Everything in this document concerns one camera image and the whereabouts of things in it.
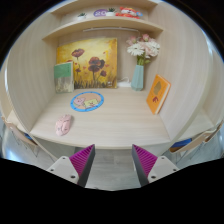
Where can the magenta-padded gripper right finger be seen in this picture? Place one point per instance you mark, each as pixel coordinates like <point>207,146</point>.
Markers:
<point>161,166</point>

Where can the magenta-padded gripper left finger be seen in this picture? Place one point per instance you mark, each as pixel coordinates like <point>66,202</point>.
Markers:
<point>63,166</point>

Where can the pink and white flower bouquet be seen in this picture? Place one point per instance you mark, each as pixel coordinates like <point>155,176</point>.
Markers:
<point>143,48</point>

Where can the white under-shelf light bar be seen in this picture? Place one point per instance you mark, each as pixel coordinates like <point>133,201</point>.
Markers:
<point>106,29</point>

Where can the pink computer mouse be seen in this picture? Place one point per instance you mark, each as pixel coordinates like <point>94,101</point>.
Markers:
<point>63,125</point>

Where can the round cartoon mouse pad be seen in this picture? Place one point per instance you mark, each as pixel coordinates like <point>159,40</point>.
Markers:
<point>87,101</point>

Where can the yellow poppy flower painting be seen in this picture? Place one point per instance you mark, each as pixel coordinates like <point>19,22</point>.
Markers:
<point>96,56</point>

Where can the small white charger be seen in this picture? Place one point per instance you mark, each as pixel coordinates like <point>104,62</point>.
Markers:
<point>124,84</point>

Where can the wooden chair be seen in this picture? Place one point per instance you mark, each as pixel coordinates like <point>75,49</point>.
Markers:
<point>196,141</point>
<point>20,135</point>

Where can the green and beige book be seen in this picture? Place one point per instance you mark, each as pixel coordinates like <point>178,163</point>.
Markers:
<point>64,76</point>

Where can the pale teal faceted vase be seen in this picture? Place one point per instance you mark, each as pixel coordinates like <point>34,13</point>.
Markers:
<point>137,78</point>

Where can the round purple number sign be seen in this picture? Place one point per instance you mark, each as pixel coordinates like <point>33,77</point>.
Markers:
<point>100,13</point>

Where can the small potted plant white pot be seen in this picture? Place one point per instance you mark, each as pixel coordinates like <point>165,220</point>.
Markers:
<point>110,12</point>
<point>81,16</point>

